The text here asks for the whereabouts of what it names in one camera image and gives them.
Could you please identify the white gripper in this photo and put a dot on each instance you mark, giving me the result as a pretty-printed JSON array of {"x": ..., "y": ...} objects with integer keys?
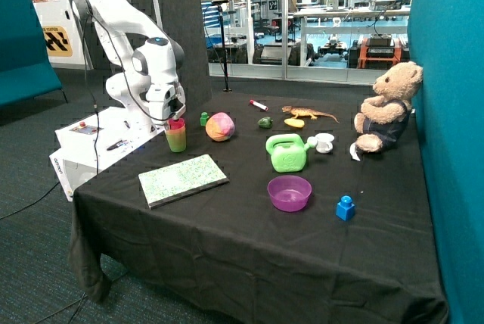
[{"x": 166, "y": 101}]

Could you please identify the pink plastic cup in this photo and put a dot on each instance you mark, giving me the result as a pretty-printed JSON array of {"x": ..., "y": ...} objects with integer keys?
[{"x": 175, "y": 124}]

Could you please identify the yellow plastic cup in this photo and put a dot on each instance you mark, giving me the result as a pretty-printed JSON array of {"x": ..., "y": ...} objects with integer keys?
[{"x": 175, "y": 131}]

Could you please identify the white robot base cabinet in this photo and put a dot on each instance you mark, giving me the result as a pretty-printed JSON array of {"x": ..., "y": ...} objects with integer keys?
[{"x": 94, "y": 143}]

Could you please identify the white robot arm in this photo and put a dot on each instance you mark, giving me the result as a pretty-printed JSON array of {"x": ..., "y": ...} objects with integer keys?
[{"x": 148, "y": 86}]

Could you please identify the green plastic cup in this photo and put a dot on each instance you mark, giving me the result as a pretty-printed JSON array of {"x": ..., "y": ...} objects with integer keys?
[{"x": 176, "y": 141}]

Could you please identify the small green toy block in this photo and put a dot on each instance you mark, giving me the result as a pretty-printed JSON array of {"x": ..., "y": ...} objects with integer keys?
[{"x": 204, "y": 118}]

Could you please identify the multicolour soft ball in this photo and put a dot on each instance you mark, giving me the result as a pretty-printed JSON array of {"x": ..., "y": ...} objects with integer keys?
[{"x": 220, "y": 127}]

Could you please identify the green speckled notebook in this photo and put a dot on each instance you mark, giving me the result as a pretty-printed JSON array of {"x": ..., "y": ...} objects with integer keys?
[{"x": 177, "y": 181}]

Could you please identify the red whiteboard marker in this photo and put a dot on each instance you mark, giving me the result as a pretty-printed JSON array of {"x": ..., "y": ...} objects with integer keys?
[{"x": 259, "y": 105}]

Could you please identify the green toy pepper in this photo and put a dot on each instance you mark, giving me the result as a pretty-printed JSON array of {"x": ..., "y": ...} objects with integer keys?
[{"x": 265, "y": 123}]

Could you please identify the green toy watering can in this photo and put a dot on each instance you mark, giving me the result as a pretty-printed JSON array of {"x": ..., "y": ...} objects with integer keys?
[{"x": 288, "y": 151}]

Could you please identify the brown toy lizard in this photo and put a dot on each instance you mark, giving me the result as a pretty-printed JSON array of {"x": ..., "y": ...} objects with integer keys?
[{"x": 297, "y": 112}]

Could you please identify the yellow toy lemon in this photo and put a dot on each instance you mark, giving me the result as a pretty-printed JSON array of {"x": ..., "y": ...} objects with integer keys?
[{"x": 295, "y": 123}]

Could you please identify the black tripod stand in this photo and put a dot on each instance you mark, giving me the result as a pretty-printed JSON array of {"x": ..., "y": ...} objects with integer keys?
[{"x": 219, "y": 4}]

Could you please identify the black tablecloth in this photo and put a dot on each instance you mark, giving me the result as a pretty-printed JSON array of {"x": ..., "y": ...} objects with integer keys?
[{"x": 228, "y": 249}]

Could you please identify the purple plastic bowl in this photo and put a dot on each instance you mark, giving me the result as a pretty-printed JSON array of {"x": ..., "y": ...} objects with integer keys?
[{"x": 289, "y": 193}]

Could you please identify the small white cup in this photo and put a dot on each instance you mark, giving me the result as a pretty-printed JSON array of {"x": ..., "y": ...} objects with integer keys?
[{"x": 324, "y": 143}]

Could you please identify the teal sofa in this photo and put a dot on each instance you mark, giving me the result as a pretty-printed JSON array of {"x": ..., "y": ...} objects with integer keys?
[{"x": 26, "y": 71}]

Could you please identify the blue toy block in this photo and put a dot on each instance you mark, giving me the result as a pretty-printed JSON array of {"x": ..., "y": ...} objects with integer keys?
[{"x": 345, "y": 208}]

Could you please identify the beige teddy bear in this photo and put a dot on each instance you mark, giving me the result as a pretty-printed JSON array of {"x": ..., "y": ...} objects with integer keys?
[{"x": 383, "y": 118}]

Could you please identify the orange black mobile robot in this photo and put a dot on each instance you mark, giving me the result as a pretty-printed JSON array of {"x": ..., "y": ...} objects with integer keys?
[{"x": 379, "y": 52}]

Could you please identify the teal partition panel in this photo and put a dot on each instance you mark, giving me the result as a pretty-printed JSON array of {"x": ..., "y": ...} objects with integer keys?
[{"x": 446, "y": 39}]

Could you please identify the yellow black wall sign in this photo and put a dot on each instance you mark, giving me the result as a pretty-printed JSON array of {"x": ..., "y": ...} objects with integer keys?
[{"x": 57, "y": 42}]

